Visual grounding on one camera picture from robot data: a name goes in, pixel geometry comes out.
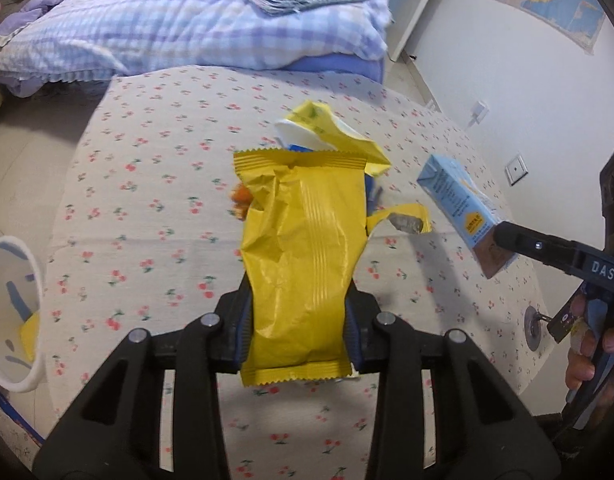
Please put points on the white door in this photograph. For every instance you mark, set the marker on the white door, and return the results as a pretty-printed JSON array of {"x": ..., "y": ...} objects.
[{"x": 422, "y": 15}]

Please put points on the purple plaid duvet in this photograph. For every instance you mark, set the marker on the purple plaid duvet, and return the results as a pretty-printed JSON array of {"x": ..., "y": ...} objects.
[{"x": 187, "y": 30}]

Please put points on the purple fleece blanket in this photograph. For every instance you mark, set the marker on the purple fleece blanket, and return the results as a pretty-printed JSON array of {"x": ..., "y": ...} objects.
[{"x": 337, "y": 66}]

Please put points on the person's right hand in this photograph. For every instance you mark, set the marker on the person's right hand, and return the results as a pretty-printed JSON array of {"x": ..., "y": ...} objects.
[{"x": 579, "y": 360}]

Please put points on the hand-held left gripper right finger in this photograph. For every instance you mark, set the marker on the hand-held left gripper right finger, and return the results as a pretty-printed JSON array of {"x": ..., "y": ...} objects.
[{"x": 359, "y": 345}]

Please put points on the torn yellow foil wrapper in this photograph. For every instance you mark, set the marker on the torn yellow foil wrapper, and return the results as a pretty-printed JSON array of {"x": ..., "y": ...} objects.
[{"x": 332, "y": 127}]

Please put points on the yellow snack packet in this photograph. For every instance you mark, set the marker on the yellow snack packet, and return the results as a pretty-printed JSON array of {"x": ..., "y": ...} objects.
[{"x": 297, "y": 270}]

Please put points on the light blue milk carton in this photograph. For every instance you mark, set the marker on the light blue milk carton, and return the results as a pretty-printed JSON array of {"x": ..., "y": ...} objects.
[{"x": 457, "y": 195}]

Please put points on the green and yellow sponge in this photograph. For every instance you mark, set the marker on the green and yellow sponge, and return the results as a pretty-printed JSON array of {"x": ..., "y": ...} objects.
[{"x": 31, "y": 337}]

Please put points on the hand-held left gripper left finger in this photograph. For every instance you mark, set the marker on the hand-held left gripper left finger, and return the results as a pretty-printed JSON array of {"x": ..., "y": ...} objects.
[{"x": 237, "y": 340}]

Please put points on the black device with round base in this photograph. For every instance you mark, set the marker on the black device with round base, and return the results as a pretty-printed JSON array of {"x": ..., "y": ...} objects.
[{"x": 532, "y": 332}]

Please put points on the wall map poster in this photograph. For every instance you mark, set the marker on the wall map poster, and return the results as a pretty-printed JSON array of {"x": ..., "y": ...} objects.
[{"x": 562, "y": 5}]

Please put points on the wall socket with white charger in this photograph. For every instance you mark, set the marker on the wall socket with white charger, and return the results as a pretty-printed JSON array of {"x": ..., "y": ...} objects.
[{"x": 479, "y": 112}]

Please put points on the cherry print tablecloth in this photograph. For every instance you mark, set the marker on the cherry print tablecloth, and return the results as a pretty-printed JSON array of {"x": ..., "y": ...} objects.
[{"x": 137, "y": 135}]

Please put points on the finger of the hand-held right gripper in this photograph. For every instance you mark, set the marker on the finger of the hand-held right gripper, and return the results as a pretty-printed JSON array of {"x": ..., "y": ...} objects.
[{"x": 537, "y": 247}]

